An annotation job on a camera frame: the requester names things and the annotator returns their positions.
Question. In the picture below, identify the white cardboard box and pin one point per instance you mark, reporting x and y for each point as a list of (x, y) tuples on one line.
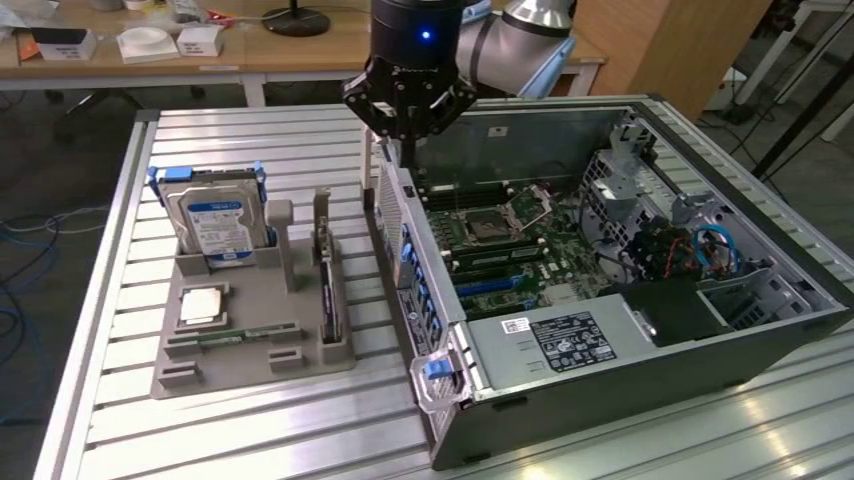
[(201, 42)]

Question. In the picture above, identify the hard disk in blue caddy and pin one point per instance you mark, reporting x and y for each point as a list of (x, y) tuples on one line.
[(214, 220)]

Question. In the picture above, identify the black office chair base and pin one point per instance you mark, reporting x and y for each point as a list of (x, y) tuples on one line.
[(87, 102)]

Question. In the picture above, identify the black open PC case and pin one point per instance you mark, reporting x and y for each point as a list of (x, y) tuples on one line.
[(601, 400)]

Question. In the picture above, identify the black RAM slot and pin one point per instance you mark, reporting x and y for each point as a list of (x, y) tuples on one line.
[(468, 190)]

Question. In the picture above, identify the clear plastic bag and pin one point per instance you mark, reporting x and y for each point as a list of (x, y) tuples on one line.
[(27, 10)]

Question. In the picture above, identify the metal disk bay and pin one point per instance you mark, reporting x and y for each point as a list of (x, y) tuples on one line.
[(617, 192)]

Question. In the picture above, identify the white box with black lid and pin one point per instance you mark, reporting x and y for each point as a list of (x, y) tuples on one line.
[(63, 50)]

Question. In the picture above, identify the wooden desk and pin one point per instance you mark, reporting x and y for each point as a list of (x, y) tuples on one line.
[(301, 50)]

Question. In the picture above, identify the black lamp base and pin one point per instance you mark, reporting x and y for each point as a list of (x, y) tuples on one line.
[(297, 24)]

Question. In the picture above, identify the blue case latch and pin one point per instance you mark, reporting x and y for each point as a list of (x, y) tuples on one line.
[(438, 370)]

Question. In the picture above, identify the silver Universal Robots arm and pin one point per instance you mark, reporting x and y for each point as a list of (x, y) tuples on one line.
[(521, 35)]

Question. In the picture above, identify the grey parts rack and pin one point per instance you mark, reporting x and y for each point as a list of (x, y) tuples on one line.
[(267, 310)]

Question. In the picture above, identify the metal socket cover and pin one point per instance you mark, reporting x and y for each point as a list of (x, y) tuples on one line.
[(532, 202)]

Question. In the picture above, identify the black slanted pole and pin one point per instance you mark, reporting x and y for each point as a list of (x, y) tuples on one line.
[(794, 123)]

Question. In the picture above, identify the silver CPU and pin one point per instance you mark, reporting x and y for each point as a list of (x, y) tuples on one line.
[(202, 305)]

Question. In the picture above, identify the graphics card with black fan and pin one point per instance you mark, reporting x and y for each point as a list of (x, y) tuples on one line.
[(330, 295)]

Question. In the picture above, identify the metal drive cage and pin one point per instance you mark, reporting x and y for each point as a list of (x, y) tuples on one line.
[(761, 300)]

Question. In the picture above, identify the CPU socket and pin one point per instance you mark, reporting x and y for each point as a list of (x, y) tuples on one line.
[(488, 224)]

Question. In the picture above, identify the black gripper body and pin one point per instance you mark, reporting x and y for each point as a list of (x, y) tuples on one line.
[(414, 35)]

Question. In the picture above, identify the green RAM stick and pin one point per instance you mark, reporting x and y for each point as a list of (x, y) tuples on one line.
[(234, 334)]

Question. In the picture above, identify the grey power supply unit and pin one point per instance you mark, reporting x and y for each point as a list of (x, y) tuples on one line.
[(574, 340)]

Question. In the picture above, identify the white low cabinet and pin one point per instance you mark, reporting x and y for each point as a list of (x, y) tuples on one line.
[(724, 90)]

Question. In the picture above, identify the wooden cabinet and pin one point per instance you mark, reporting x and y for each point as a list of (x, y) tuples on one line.
[(668, 50)]

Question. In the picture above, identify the black RAM stick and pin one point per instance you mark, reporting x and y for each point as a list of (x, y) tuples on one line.
[(497, 256)]

